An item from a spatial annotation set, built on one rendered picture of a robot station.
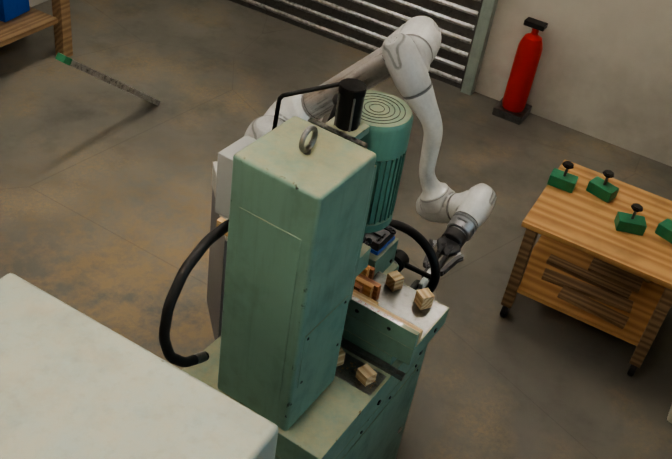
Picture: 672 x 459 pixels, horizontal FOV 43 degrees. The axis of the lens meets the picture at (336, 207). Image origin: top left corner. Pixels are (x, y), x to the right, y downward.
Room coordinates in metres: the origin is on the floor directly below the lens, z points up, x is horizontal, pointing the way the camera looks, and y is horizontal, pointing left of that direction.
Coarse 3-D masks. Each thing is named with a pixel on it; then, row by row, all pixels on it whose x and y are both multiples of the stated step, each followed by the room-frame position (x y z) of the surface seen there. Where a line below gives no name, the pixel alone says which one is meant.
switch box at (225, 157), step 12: (240, 144) 1.52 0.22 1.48; (228, 156) 1.47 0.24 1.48; (228, 168) 1.46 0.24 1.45; (216, 180) 1.48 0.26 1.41; (228, 180) 1.46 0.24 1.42; (216, 192) 1.47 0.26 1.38; (228, 192) 1.46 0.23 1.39; (216, 204) 1.47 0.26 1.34; (228, 204) 1.46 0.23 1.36; (228, 216) 1.46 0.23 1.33
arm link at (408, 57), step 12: (396, 36) 2.38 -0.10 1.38; (408, 36) 2.39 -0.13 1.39; (384, 48) 2.36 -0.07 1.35; (396, 48) 2.34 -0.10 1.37; (408, 48) 2.34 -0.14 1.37; (420, 48) 2.38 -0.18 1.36; (396, 60) 2.33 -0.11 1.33; (408, 60) 2.32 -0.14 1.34; (420, 60) 2.35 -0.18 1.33; (396, 72) 2.32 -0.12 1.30; (408, 72) 2.31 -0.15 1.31; (420, 72) 2.33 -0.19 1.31; (396, 84) 2.33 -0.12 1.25; (408, 84) 2.31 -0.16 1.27; (420, 84) 2.32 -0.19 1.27; (408, 96) 2.31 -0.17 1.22
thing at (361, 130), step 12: (348, 84) 1.60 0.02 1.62; (360, 84) 1.61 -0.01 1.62; (348, 96) 1.58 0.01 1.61; (360, 96) 1.58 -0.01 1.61; (336, 108) 1.60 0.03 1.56; (348, 108) 1.58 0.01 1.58; (360, 108) 1.59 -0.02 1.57; (336, 120) 1.59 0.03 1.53; (348, 120) 1.58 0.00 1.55; (360, 120) 1.61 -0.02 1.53; (348, 132) 1.58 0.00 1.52; (360, 132) 1.58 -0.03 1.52
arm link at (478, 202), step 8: (480, 184) 2.38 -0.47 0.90; (464, 192) 2.36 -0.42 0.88; (472, 192) 2.34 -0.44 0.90; (480, 192) 2.33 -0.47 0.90; (488, 192) 2.34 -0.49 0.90; (448, 200) 2.35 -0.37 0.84; (456, 200) 2.33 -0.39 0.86; (464, 200) 2.31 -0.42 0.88; (472, 200) 2.30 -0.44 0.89; (480, 200) 2.30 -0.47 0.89; (488, 200) 2.31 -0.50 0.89; (448, 208) 2.33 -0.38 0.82; (456, 208) 2.30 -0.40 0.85; (464, 208) 2.28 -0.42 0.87; (472, 208) 2.27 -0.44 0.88; (480, 208) 2.28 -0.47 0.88; (488, 208) 2.30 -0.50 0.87; (448, 216) 2.32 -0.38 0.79; (472, 216) 2.25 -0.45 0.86; (480, 216) 2.26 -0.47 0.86; (480, 224) 2.26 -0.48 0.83
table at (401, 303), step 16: (384, 272) 1.89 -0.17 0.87; (384, 288) 1.79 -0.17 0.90; (384, 304) 1.72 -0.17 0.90; (400, 304) 1.73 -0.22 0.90; (432, 304) 1.75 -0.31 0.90; (352, 320) 1.66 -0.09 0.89; (416, 320) 1.68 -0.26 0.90; (432, 320) 1.69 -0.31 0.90; (368, 336) 1.63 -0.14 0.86; (384, 336) 1.61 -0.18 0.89; (432, 336) 1.68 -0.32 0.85; (400, 352) 1.58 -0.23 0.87; (416, 352) 1.59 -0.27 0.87
